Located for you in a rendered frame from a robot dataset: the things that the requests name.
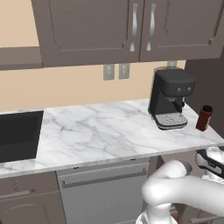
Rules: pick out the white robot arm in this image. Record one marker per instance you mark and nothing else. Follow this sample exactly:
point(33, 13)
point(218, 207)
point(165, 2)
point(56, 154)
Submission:
point(186, 189)

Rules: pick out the grey base cupboard drawer front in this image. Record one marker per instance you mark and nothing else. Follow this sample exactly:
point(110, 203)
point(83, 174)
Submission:
point(27, 186)

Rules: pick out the black coffee machine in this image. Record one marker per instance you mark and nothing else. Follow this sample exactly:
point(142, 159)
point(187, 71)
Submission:
point(170, 96)

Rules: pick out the silver dishwasher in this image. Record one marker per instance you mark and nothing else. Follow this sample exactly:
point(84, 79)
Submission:
point(99, 192)

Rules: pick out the dark red bottle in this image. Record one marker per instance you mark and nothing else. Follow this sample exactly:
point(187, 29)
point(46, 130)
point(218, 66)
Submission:
point(204, 118)

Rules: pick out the black hob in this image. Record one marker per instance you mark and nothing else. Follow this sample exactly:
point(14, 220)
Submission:
point(18, 135)

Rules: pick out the grey tall cupboard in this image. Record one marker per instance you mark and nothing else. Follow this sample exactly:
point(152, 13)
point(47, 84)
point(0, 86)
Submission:
point(208, 87)

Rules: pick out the grey range hood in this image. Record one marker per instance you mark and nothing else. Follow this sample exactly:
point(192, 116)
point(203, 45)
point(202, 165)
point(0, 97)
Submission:
point(19, 57)

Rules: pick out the grey base cupboard door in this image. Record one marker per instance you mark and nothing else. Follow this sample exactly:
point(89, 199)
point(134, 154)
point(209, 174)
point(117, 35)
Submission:
point(30, 211)

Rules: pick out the grey wall socket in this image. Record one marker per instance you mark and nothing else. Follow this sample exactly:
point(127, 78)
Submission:
point(171, 64)
point(108, 72)
point(124, 71)

